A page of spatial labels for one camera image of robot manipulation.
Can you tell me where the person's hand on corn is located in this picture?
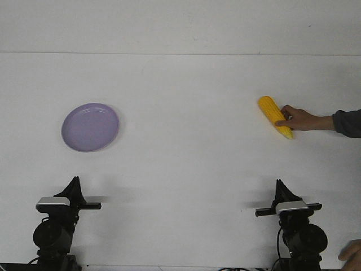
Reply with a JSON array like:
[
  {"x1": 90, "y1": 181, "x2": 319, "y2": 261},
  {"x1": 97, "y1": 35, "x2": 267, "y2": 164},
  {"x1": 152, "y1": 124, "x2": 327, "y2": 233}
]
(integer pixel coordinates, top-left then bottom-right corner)
[{"x1": 275, "y1": 105, "x2": 335, "y2": 131}]

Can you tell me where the yellow corn cob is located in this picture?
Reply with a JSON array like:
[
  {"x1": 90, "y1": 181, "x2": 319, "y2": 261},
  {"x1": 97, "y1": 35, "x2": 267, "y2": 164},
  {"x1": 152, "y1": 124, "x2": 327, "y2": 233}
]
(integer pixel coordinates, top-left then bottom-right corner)
[{"x1": 258, "y1": 96, "x2": 294, "y2": 139}]

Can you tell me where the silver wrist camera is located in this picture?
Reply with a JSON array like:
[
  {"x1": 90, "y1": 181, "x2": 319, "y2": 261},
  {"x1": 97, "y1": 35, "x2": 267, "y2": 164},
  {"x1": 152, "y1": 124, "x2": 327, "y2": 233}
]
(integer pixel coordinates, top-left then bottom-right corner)
[
  {"x1": 36, "y1": 197, "x2": 70, "y2": 213},
  {"x1": 275, "y1": 200, "x2": 309, "y2": 215}
]

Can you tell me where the grey sleeved forearm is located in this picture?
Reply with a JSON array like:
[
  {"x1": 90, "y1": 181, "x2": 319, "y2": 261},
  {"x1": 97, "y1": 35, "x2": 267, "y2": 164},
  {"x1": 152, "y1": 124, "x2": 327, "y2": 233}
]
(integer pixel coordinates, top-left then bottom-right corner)
[{"x1": 332, "y1": 109, "x2": 361, "y2": 138}]

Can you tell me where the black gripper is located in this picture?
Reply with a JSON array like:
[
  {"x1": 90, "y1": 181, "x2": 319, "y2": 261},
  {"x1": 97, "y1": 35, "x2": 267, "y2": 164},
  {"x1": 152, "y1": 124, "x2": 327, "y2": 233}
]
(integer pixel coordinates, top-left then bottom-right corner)
[
  {"x1": 47, "y1": 176, "x2": 102, "y2": 223},
  {"x1": 255, "y1": 179, "x2": 322, "y2": 224}
]

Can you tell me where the purple round plate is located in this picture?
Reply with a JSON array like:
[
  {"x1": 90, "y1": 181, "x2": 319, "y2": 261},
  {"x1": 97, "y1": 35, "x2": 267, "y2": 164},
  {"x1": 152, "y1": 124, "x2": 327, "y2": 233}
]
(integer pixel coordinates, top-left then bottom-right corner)
[{"x1": 61, "y1": 103, "x2": 120, "y2": 152}]

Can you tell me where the person's hand at corner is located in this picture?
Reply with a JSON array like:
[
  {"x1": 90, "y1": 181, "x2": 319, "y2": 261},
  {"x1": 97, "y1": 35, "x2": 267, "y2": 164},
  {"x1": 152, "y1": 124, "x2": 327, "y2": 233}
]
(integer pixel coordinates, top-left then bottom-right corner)
[{"x1": 338, "y1": 239, "x2": 361, "y2": 271}]

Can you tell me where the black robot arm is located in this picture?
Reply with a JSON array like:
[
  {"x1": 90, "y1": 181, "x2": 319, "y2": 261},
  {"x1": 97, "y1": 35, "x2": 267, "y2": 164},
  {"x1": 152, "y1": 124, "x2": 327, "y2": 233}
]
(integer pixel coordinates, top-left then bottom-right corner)
[
  {"x1": 255, "y1": 179, "x2": 328, "y2": 270},
  {"x1": 25, "y1": 176, "x2": 102, "y2": 270}
]

